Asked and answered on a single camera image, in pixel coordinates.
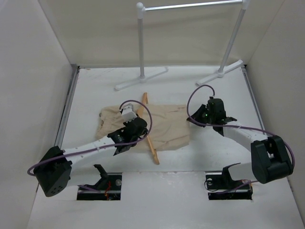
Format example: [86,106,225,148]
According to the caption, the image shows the wooden clothes hanger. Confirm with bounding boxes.
[137,93,160,165]

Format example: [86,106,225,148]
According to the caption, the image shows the purple cable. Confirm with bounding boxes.
[186,84,295,193]
[27,99,153,191]

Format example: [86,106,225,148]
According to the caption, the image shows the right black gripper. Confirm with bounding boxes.
[187,104,215,128]

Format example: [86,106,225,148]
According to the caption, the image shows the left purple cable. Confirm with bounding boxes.
[27,99,153,191]

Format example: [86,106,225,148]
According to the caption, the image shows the white clothes rack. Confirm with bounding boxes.
[114,0,250,91]

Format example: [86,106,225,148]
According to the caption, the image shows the beige trousers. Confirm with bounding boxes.
[95,104,191,151]

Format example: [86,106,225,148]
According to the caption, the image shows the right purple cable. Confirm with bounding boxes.
[186,84,295,193]

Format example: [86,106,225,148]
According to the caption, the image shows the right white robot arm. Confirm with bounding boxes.
[187,97,295,184]

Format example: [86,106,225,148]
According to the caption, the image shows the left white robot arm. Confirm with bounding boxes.
[30,117,149,197]

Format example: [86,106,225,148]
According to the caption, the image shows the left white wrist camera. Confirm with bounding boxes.
[120,104,138,123]

